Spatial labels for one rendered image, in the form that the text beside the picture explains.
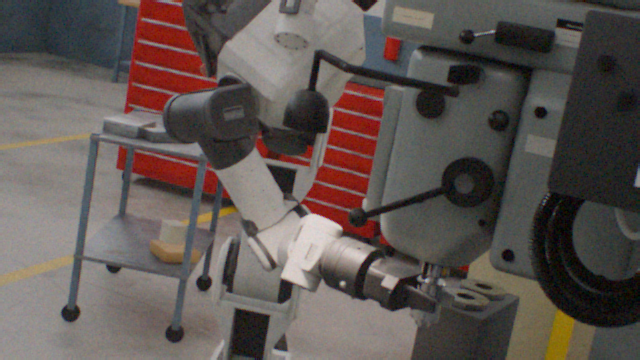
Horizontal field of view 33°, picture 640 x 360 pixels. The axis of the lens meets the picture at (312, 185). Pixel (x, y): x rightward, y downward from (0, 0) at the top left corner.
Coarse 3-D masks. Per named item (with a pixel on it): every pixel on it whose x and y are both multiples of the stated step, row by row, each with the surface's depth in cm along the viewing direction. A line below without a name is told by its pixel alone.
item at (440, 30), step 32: (416, 0) 151; (448, 0) 150; (480, 0) 148; (512, 0) 146; (544, 0) 145; (576, 0) 144; (384, 32) 154; (416, 32) 152; (448, 32) 150; (480, 32) 148; (576, 32) 143; (544, 64) 146
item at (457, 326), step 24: (456, 288) 206; (480, 288) 209; (504, 288) 212; (456, 312) 196; (480, 312) 198; (504, 312) 206; (432, 336) 199; (456, 336) 197; (480, 336) 195; (504, 336) 210
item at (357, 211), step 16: (464, 160) 151; (480, 160) 152; (448, 176) 152; (464, 176) 150; (480, 176) 150; (432, 192) 153; (448, 192) 152; (464, 192) 151; (480, 192) 150; (384, 208) 156; (400, 208) 155; (352, 224) 158
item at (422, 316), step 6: (420, 288) 167; (426, 294) 167; (432, 294) 166; (438, 294) 167; (438, 300) 167; (438, 306) 168; (414, 312) 168; (420, 312) 167; (426, 312) 167; (438, 312) 168; (414, 318) 168; (420, 318) 167; (426, 318) 167; (432, 318) 168; (438, 318) 169
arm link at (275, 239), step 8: (296, 208) 206; (288, 216) 205; (296, 216) 205; (280, 224) 204; (288, 224) 204; (296, 224) 204; (264, 232) 204; (272, 232) 204; (280, 232) 203; (288, 232) 203; (264, 240) 203; (272, 240) 203; (280, 240) 203; (288, 240) 194; (272, 248) 203; (280, 248) 198; (272, 256) 203; (280, 256) 198; (280, 264) 203
